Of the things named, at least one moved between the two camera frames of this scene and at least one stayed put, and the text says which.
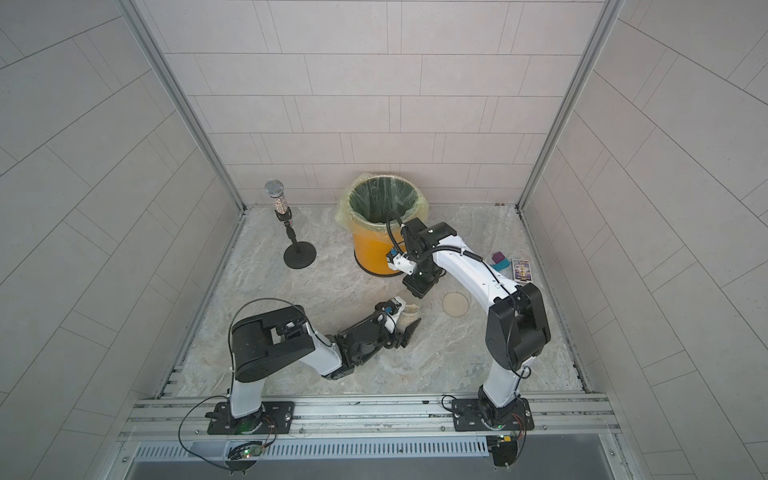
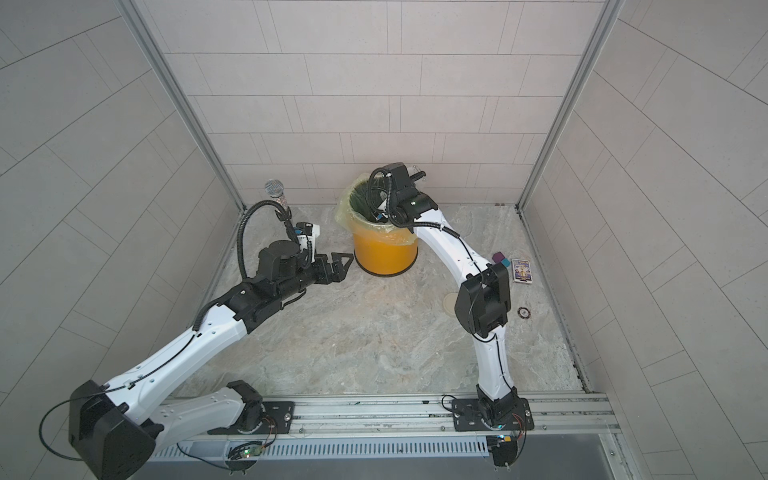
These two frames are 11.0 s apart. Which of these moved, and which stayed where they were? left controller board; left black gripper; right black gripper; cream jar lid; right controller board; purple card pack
Moved: left black gripper; right black gripper
Stayed: purple card pack; right controller board; cream jar lid; left controller board
